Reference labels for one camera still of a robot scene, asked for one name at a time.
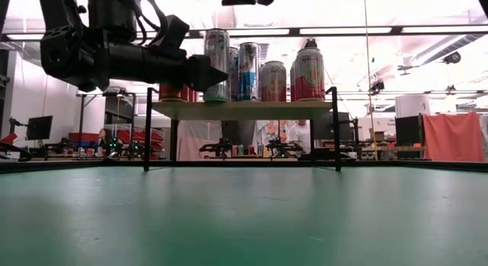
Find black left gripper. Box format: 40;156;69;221
108;43;230;94

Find tall white Celsius can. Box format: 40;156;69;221
230;46;240;103
203;28;232;103

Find blue silver Red Bull can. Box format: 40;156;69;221
238;41;262;103

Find white orange Spindrift can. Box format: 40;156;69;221
261;60;287;103

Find red storage bins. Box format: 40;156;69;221
116;128;166;161

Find colourful printed poster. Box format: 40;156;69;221
255;120;291;157

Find black overhead light bar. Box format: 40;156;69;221
0;24;488;42

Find person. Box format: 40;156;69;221
288;120;312;153
97;127;113;148

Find thin yellow pole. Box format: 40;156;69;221
361;0;379;161

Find green table mat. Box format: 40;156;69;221
0;166;488;266

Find black background monitor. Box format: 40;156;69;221
395;114;424;159
25;115;54;142

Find cardboard box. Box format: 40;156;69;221
368;128;387;143

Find red fabric panel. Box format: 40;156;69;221
422;111;486;163

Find wooden shelf black metal frame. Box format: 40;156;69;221
143;85;342;172

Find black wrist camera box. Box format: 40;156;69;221
150;14;191;58

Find black left camera cable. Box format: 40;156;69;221
131;0;169;48

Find black aluminium table frame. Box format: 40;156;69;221
0;158;488;174

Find black dome camera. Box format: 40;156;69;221
442;51;462;66

